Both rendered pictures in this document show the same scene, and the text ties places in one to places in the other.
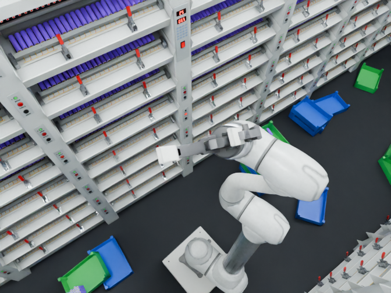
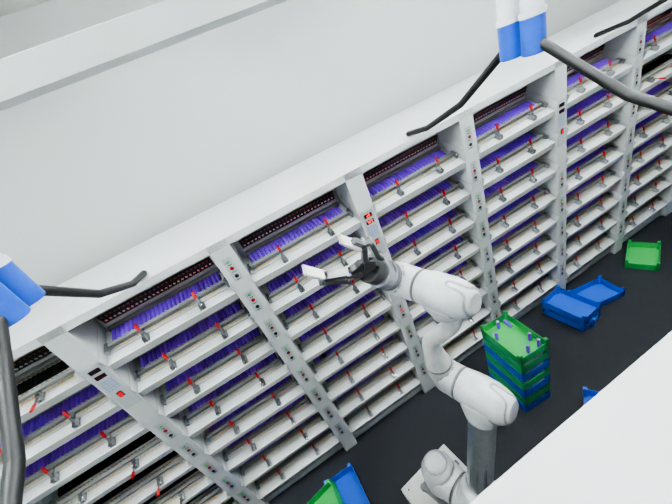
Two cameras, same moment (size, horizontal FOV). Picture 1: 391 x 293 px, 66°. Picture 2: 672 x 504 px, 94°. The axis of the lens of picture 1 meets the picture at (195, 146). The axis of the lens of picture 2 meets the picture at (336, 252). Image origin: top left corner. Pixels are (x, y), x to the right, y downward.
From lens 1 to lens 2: 44 cm
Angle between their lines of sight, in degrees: 34
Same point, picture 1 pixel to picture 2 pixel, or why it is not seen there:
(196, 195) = (442, 413)
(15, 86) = (249, 285)
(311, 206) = not seen: hidden behind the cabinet
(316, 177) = (460, 288)
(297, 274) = not seen: outside the picture
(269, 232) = (488, 406)
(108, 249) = (346, 481)
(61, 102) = (284, 299)
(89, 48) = (300, 252)
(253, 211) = (464, 382)
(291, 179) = (437, 295)
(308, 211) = not seen: hidden behind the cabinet
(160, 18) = (352, 223)
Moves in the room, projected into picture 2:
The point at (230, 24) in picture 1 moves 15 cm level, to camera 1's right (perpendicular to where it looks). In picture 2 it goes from (420, 219) to (447, 212)
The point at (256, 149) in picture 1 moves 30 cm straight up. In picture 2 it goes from (406, 278) to (375, 183)
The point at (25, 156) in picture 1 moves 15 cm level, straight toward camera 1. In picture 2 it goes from (259, 351) to (272, 365)
